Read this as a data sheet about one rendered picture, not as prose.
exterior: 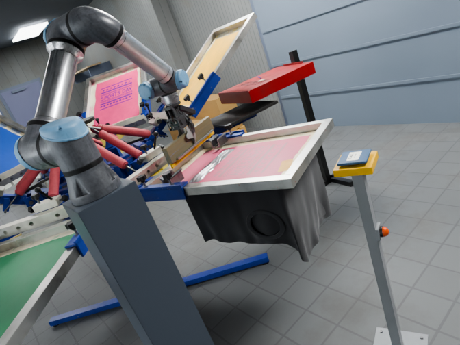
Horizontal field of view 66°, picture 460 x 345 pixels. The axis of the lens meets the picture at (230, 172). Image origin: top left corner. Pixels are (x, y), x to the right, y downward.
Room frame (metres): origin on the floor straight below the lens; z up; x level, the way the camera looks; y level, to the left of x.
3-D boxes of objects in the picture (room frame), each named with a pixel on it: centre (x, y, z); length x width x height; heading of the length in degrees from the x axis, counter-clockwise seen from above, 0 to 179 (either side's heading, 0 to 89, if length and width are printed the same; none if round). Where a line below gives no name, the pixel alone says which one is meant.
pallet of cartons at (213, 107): (5.75, 0.14, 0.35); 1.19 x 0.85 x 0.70; 37
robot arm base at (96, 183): (1.02, 0.39, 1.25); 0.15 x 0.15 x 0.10
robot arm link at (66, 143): (1.02, 0.40, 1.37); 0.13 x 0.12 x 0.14; 57
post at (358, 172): (1.12, -0.43, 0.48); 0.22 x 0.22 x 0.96; 53
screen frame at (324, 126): (1.55, -0.04, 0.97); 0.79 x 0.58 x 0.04; 53
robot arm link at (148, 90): (1.56, 0.18, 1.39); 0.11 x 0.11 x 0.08; 57
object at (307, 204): (1.38, -0.28, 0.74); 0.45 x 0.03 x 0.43; 143
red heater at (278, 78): (2.74, -0.50, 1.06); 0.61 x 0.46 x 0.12; 113
